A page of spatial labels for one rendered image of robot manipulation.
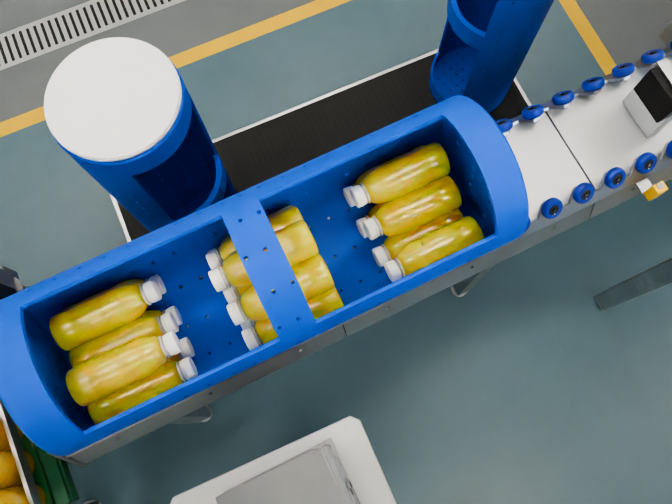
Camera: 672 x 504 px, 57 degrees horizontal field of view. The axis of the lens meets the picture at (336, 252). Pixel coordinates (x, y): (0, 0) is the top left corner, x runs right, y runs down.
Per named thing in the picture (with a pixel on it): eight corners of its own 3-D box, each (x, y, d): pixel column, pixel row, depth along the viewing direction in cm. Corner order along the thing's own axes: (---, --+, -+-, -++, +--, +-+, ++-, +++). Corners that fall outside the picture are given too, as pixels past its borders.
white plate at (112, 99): (32, 158, 120) (35, 160, 122) (173, 162, 120) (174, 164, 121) (54, 34, 128) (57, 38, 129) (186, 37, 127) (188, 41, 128)
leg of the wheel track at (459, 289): (469, 292, 218) (518, 245, 157) (455, 299, 217) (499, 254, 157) (462, 278, 219) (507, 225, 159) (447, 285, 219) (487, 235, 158)
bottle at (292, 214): (293, 198, 109) (206, 238, 107) (309, 230, 107) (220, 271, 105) (297, 213, 115) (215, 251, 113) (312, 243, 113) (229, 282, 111)
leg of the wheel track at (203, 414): (215, 417, 208) (162, 417, 147) (199, 425, 207) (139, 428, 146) (208, 401, 209) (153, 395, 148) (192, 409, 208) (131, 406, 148)
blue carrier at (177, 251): (512, 260, 121) (547, 190, 94) (93, 464, 112) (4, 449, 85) (441, 150, 131) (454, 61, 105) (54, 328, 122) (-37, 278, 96)
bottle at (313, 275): (330, 279, 111) (245, 319, 109) (316, 247, 109) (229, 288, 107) (339, 292, 105) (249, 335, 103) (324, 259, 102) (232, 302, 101)
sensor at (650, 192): (658, 196, 132) (670, 188, 127) (647, 202, 131) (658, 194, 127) (638, 166, 133) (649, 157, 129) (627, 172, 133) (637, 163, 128)
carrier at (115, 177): (160, 266, 206) (244, 269, 205) (33, 162, 121) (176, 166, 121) (169, 186, 213) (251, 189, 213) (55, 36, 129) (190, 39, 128)
